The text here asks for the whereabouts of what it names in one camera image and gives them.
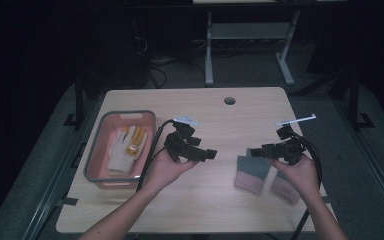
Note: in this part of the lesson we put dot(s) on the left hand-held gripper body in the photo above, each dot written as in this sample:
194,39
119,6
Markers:
178,146

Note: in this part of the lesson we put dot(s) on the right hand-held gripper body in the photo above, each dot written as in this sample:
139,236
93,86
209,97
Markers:
288,150

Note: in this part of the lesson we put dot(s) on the pink plastic basket grey rim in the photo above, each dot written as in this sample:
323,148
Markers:
98,166

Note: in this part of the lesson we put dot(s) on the person's right hand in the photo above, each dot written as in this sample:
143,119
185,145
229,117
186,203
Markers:
300,176

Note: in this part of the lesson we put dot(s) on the person's left hand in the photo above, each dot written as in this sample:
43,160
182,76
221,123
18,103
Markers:
165,173

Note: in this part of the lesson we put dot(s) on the dark round table grommet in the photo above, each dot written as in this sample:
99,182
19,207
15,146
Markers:
230,101

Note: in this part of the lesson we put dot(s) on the black metal stand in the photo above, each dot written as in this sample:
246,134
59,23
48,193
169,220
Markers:
354,100
79,106

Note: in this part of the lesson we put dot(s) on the black table bracket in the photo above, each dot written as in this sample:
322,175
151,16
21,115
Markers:
330,200
68,201

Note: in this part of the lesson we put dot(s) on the aluminium floor rail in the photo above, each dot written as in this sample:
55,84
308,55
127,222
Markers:
46,206
373,166

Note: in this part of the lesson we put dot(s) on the white metal desk frame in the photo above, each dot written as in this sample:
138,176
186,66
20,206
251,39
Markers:
246,30

